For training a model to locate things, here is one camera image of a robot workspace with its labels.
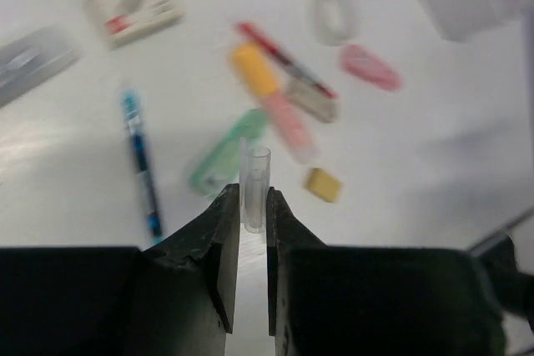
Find clear plastic pen cap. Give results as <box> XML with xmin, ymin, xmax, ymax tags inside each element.
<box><xmin>239</xmin><ymin>138</ymin><xmax>271</xmax><ymax>233</ymax></box>

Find white eraser in sleeve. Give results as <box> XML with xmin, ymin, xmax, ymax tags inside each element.
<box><xmin>285</xmin><ymin>78</ymin><xmax>339</xmax><ymax>123</ymax></box>

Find yellow eraser block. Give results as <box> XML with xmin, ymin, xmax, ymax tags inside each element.
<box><xmin>304</xmin><ymin>168</ymin><xmax>343</xmax><ymax>203</ymax></box>

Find white staples box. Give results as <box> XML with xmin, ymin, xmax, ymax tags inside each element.
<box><xmin>87</xmin><ymin>0</ymin><xmax>185</xmax><ymax>48</ymax></box>

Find yellow pink highlighter marker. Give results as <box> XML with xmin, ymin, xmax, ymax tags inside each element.
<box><xmin>229</xmin><ymin>42</ymin><xmax>315</xmax><ymax>163</ymax></box>

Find orange grey highlighter marker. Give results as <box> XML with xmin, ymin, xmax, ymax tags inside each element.
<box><xmin>1</xmin><ymin>26</ymin><xmax>80</xmax><ymax>107</ymax></box>

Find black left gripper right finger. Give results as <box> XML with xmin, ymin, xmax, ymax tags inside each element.
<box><xmin>266</xmin><ymin>189</ymin><xmax>506</xmax><ymax>355</ymax></box>

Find blue gel pen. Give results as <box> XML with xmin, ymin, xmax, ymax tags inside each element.
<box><xmin>120</xmin><ymin>89</ymin><xmax>164</xmax><ymax>243</ymax></box>

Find clear adhesive tape roll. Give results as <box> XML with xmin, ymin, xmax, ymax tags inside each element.
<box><xmin>310</xmin><ymin>0</ymin><xmax>359</xmax><ymax>47</ymax></box>

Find pink correction tape dispenser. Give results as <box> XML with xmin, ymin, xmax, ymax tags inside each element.
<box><xmin>340</xmin><ymin>44</ymin><xmax>402</xmax><ymax>92</ymax></box>

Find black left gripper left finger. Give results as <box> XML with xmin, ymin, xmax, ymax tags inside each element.
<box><xmin>1</xmin><ymin>184</ymin><xmax>239</xmax><ymax>355</ymax></box>

